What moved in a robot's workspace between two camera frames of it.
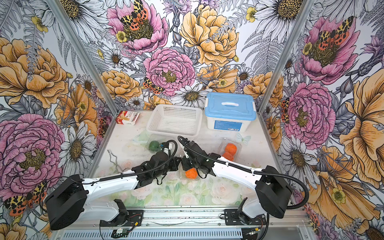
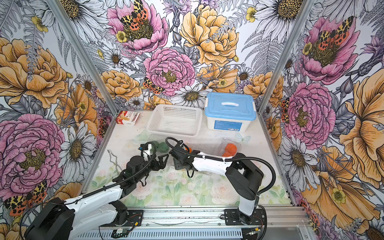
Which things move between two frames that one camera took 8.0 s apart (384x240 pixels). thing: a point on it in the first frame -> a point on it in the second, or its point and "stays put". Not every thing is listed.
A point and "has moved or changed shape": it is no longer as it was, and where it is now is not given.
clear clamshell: x=230 y=149 stays put
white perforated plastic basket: x=177 y=119 stays put
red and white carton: x=127 y=117 stays put
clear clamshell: x=181 y=175 -> x=209 y=147
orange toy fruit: x=191 y=173 has moved or changed shape
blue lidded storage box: x=229 y=112 stays put
